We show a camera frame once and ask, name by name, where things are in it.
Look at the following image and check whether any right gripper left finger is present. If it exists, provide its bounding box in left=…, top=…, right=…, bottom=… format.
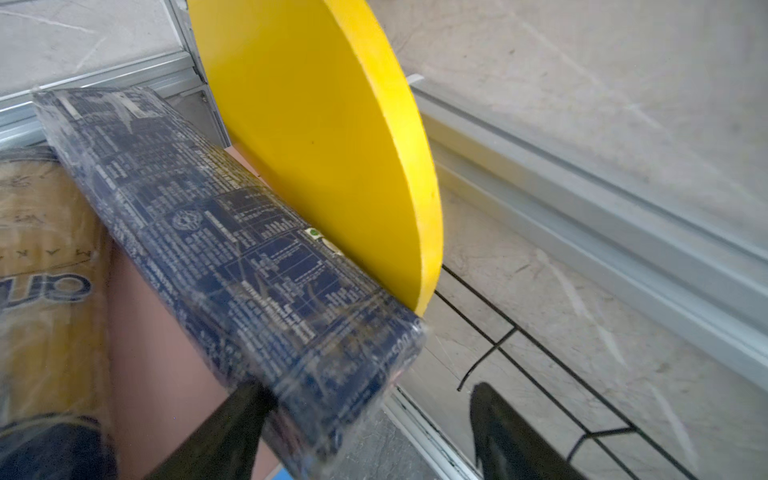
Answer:
left=146, top=381, right=277, bottom=480

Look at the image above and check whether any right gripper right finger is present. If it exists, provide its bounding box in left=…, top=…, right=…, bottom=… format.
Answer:
left=470, top=382, right=585, bottom=480

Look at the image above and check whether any blue Barilla spaghetti box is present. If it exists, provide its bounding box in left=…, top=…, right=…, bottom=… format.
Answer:
left=32, top=87, right=426, bottom=479

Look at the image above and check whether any blue trim spaghetti bag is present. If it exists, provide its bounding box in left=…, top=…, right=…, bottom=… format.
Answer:
left=1, top=146, right=117, bottom=479

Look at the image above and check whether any yellow pink blue wooden shelf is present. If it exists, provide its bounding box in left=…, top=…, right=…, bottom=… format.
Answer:
left=108, top=1, right=443, bottom=479

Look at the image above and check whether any black wire hook rack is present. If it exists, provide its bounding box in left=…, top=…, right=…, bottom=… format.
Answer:
left=435, top=266, right=696, bottom=479

